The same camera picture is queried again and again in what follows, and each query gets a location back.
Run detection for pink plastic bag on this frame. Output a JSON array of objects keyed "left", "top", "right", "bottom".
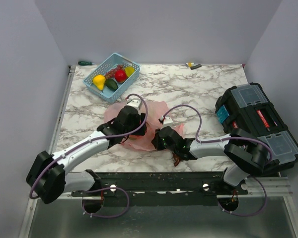
[{"left": 103, "top": 100, "right": 185, "bottom": 152}]

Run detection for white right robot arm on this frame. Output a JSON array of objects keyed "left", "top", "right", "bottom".
[{"left": 151, "top": 126, "right": 273, "bottom": 194}]

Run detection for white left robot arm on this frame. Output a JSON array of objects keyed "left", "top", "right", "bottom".
[{"left": 26, "top": 105, "right": 148, "bottom": 204}]

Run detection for green fake avocado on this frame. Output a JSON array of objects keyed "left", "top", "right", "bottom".
[{"left": 105, "top": 78, "right": 118, "bottom": 91}]

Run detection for red fake pomegranate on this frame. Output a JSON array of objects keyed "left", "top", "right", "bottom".
[{"left": 114, "top": 69, "right": 128, "bottom": 83}]

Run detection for purple fake grapes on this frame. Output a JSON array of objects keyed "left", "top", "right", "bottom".
[{"left": 105, "top": 64, "right": 124, "bottom": 78}]

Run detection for yellow fake pear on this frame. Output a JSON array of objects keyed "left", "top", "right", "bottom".
[{"left": 92, "top": 74, "right": 106, "bottom": 91}]

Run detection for yellow fake starfruit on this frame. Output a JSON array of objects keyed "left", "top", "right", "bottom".
[{"left": 124, "top": 67, "right": 135, "bottom": 77}]

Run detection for light blue plastic basket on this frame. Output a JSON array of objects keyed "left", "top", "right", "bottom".
[{"left": 83, "top": 53, "right": 140, "bottom": 104}]

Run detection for black mounting bar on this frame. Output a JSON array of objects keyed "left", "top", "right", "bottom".
[{"left": 72, "top": 172, "right": 248, "bottom": 207}]

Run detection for yellow black small tool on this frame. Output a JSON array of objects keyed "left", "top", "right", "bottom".
[{"left": 185, "top": 62, "right": 202, "bottom": 70}]

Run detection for black plastic toolbox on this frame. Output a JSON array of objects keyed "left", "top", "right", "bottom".
[{"left": 215, "top": 83, "right": 298, "bottom": 175}]

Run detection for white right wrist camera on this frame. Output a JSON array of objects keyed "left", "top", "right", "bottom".
[{"left": 159, "top": 116, "right": 173, "bottom": 128}]

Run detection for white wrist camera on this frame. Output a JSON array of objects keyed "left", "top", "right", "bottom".
[
  {"left": 159, "top": 116, "right": 173, "bottom": 128},
  {"left": 126, "top": 98, "right": 143, "bottom": 111}
]

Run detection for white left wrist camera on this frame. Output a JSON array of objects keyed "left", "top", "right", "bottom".
[{"left": 126, "top": 98, "right": 143, "bottom": 111}]

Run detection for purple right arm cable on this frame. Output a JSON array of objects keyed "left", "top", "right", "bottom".
[{"left": 158, "top": 105, "right": 273, "bottom": 217}]

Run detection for metal rail at table edge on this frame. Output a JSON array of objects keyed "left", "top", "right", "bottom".
[{"left": 48, "top": 65, "right": 76, "bottom": 153}]

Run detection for green handled screwdriver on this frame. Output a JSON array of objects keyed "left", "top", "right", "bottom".
[{"left": 77, "top": 61, "right": 93, "bottom": 66}]

